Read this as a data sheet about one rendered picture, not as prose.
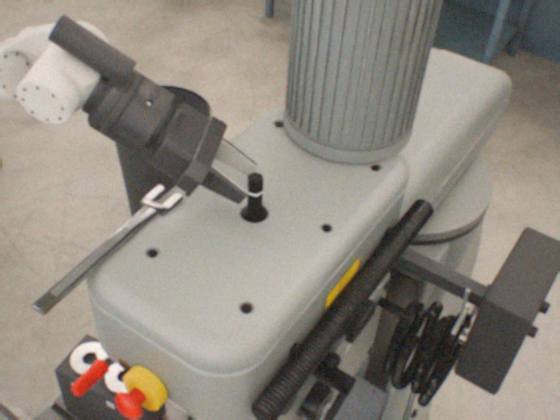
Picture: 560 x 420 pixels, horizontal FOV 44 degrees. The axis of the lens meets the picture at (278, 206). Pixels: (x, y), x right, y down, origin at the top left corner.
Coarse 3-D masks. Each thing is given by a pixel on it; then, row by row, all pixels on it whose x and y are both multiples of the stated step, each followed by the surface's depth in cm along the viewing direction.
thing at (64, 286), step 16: (160, 192) 93; (144, 208) 90; (160, 208) 90; (128, 224) 88; (144, 224) 89; (112, 240) 86; (96, 256) 84; (80, 272) 82; (64, 288) 80; (32, 304) 78; (48, 304) 78
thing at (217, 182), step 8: (216, 168) 84; (208, 176) 84; (216, 176) 84; (224, 176) 85; (208, 184) 85; (216, 184) 85; (224, 184) 85; (232, 184) 85; (216, 192) 86; (224, 192) 86; (232, 192) 85; (240, 192) 85; (232, 200) 86; (240, 200) 86
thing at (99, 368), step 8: (96, 360) 95; (104, 360) 95; (112, 360) 96; (88, 368) 94; (96, 368) 94; (104, 368) 94; (88, 376) 93; (96, 376) 93; (80, 384) 92; (88, 384) 93; (80, 392) 92
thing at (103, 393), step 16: (80, 352) 162; (96, 352) 162; (64, 368) 160; (80, 368) 159; (112, 368) 159; (64, 384) 162; (96, 384) 158; (112, 384) 156; (64, 400) 169; (80, 400) 164; (96, 400) 159; (112, 400) 155; (80, 416) 170; (96, 416) 165; (112, 416) 160; (144, 416) 162; (160, 416) 171
